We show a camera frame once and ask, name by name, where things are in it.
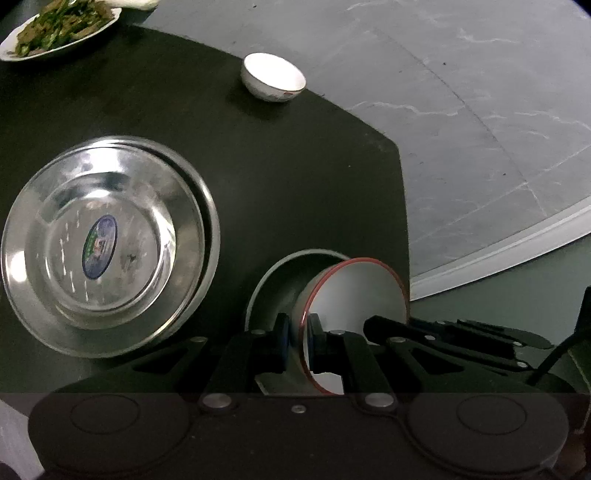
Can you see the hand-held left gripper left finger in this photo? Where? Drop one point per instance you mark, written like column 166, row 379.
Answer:
column 281, row 339

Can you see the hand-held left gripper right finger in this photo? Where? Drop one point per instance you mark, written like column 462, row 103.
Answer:
column 317, row 344

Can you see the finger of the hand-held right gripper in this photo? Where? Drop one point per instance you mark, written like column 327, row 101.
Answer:
column 383, row 325
column 485, row 330

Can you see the small white ceramic bowl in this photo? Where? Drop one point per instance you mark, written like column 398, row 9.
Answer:
column 360, row 295
column 272, row 74

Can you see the stainless steel bowl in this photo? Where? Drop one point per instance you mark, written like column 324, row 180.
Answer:
column 277, row 286

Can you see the large stainless steel plate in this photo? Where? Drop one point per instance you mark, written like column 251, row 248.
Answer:
column 213, row 217

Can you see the white radish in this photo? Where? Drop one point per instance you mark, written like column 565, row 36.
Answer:
column 138, row 3

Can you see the white plate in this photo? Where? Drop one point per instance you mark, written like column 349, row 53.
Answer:
column 27, row 54

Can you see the stir-fried green vegetables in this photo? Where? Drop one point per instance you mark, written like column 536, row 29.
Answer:
column 60, row 23

